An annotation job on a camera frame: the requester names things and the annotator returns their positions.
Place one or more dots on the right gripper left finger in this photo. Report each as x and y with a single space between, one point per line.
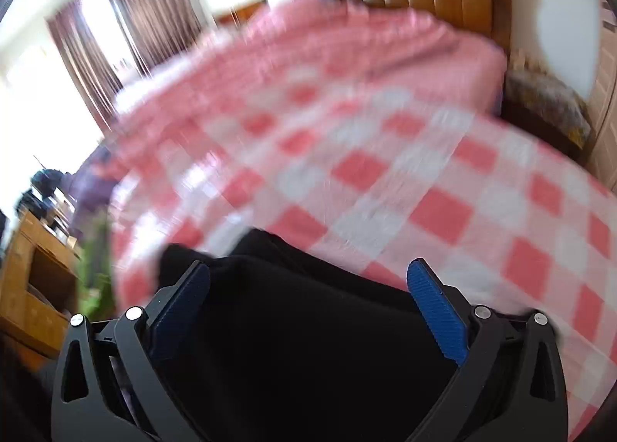
107 387

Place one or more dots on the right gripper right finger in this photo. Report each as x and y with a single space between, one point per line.
509 384

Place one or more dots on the black pants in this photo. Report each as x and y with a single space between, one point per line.
287 347

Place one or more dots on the green patterned bag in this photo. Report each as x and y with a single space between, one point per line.
95 272

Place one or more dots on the wooden side shelf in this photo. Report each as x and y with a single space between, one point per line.
38 280

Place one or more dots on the purple cloth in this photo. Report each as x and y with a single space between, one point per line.
91 187

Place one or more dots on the pink checkered bed sheet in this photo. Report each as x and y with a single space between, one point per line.
369 180

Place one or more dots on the patterned covered nightstand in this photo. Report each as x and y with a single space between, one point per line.
542 105

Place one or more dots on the white wardrobe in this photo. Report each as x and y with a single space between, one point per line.
601 160

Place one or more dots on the maroon curtain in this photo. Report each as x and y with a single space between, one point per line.
107 44

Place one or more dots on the far wooden nightstand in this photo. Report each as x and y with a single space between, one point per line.
239 14

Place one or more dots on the pink quilted comforter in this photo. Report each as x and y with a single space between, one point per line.
333 40

